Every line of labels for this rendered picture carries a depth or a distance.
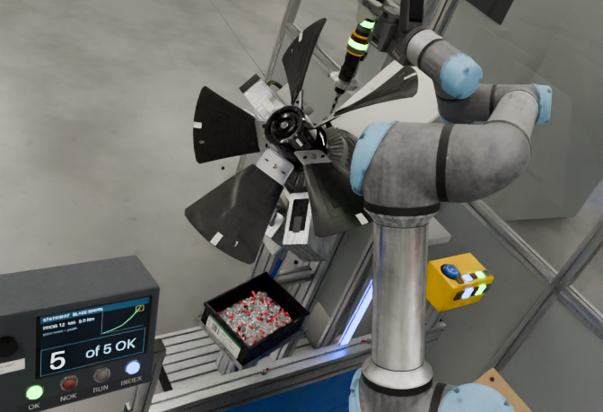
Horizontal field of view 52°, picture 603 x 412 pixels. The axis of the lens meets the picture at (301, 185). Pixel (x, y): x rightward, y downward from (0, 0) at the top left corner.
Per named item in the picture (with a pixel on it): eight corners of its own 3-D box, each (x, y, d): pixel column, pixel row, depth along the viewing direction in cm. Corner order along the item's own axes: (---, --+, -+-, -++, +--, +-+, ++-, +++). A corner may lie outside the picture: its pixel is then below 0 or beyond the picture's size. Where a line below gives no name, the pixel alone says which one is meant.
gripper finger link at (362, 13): (339, 13, 137) (368, 32, 132) (348, -13, 134) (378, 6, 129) (349, 13, 139) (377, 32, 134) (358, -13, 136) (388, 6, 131)
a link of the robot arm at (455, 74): (455, 110, 119) (450, 81, 112) (420, 82, 126) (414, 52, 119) (487, 88, 120) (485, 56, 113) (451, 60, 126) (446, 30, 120)
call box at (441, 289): (453, 278, 172) (470, 250, 166) (476, 305, 165) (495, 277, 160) (412, 288, 162) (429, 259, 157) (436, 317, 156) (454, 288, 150)
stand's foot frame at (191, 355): (281, 319, 273) (286, 306, 269) (335, 405, 245) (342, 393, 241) (146, 350, 238) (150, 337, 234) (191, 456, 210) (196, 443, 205)
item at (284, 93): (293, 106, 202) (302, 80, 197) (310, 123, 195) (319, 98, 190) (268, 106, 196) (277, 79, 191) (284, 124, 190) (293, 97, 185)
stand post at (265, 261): (221, 373, 240) (290, 192, 191) (231, 392, 235) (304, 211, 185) (210, 377, 238) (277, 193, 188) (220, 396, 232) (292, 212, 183)
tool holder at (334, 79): (336, 70, 151) (351, 34, 146) (362, 83, 150) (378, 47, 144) (324, 81, 144) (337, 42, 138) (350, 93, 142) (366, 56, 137)
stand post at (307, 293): (270, 360, 253) (374, 126, 191) (281, 377, 248) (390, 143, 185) (261, 363, 251) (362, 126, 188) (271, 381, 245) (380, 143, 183)
